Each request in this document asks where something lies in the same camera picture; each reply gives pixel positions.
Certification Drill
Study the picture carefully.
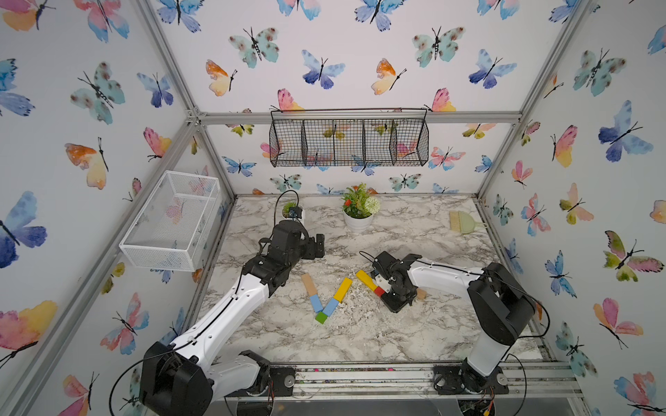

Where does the yellow block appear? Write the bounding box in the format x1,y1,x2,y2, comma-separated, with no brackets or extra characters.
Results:
334,277,353,303
356,270,377,291

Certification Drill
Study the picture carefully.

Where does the light blue block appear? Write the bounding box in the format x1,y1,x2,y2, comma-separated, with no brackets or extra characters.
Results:
310,294,324,314
323,298,339,317

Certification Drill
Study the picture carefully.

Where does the green cube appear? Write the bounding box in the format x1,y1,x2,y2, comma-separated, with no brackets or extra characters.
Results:
316,311,328,324

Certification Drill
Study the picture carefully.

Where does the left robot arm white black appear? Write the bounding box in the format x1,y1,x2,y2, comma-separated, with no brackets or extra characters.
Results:
139,220,325,415

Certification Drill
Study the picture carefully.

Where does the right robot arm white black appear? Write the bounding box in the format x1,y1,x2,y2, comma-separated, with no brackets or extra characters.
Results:
372,251,541,395

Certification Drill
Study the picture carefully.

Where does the small green potted plant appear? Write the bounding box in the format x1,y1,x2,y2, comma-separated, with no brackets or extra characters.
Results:
281,201,305,224

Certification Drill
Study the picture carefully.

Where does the flowering potted plant white pot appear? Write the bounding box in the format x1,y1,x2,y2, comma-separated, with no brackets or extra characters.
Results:
343,183,381,233

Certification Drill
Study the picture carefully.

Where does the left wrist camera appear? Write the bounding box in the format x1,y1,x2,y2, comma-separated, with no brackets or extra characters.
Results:
287,206,303,220

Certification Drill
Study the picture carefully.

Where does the white mesh wall basket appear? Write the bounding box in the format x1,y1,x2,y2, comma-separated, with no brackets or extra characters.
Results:
119,171,221,271

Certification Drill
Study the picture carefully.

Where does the black wire wall basket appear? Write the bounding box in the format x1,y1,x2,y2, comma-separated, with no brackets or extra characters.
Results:
265,109,430,168

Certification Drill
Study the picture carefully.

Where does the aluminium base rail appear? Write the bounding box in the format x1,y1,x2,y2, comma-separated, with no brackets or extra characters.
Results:
147,361,584,401

